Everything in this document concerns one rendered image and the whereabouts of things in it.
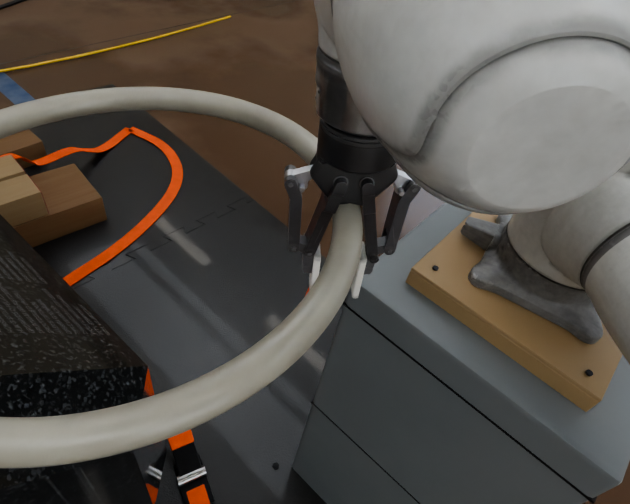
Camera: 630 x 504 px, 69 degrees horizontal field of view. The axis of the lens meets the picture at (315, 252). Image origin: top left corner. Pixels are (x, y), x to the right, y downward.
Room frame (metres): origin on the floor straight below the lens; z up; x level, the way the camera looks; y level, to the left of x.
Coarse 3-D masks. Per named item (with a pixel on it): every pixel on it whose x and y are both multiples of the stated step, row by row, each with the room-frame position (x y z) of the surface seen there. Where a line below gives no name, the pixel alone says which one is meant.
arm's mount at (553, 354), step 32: (448, 256) 0.50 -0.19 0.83; (480, 256) 0.51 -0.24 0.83; (416, 288) 0.45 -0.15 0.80; (448, 288) 0.43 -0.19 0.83; (480, 320) 0.39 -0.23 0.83; (512, 320) 0.40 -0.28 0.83; (544, 320) 0.41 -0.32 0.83; (512, 352) 0.36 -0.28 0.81; (544, 352) 0.36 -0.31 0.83; (576, 352) 0.37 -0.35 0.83; (608, 352) 0.38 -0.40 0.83; (576, 384) 0.32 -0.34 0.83; (608, 384) 0.33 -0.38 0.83
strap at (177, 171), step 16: (128, 128) 1.78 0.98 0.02; (112, 144) 1.63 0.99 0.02; (160, 144) 1.71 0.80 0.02; (48, 160) 1.32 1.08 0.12; (176, 160) 1.62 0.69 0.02; (176, 176) 1.51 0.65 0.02; (176, 192) 1.41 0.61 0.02; (160, 208) 1.30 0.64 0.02; (144, 224) 1.19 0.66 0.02; (128, 240) 1.10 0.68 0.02; (96, 256) 0.99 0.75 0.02; (112, 256) 1.01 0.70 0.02; (80, 272) 0.91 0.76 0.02
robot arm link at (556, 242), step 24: (624, 168) 0.43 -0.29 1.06; (600, 192) 0.42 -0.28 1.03; (624, 192) 0.41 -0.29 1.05; (528, 216) 0.48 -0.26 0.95; (552, 216) 0.45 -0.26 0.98; (576, 216) 0.42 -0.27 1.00; (600, 216) 0.40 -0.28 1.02; (624, 216) 0.39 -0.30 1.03; (528, 240) 0.46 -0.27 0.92; (552, 240) 0.43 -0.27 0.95; (576, 240) 0.41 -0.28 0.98; (600, 240) 0.39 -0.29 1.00; (528, 264) 0.45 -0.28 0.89; (552, 264) 0.43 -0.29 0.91; (576, 264) 0.39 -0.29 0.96; (576, 288) 0.42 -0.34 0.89
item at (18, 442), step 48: (96, 96) 0.50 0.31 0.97; (144, 96) 0.53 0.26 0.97; (192, 96) 0.54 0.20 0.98; (288, 144) 0.48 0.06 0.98; (336, 240) 0.31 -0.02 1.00; (336, 288) 0.25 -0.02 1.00; (288, 336) 0.19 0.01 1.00; (192, 384) 0.14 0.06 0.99; (240, 384) 0.15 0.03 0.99; (0, 432) 0.09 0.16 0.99; (48, 432) 0.09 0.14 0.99; (96, 432) 0.10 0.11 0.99; (144, 432) 0.11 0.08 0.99
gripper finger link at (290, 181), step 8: (288, 168) 0.36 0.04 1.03; (296, 168) 0.37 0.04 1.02; (288, 176) 0.35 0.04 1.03; (288, 184) 0.34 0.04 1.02; (296, 184) 0.35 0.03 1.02; (288, 192) 0.34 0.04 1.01; (296, 192) 0.35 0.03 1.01; (296, 200) 0.35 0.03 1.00; (296, 208) 0.35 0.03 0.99; (296, 216) 0.35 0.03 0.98; (288, 224) 0.37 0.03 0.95; (296, 224) 0.35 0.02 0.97; (288, 232) 0.36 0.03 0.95; (296, 232) 0.35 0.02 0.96; (288, 240) 0.34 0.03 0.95; (296, 240) 0.35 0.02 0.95; (288, 248) 0.34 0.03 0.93; (296, 248) 0.35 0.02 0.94
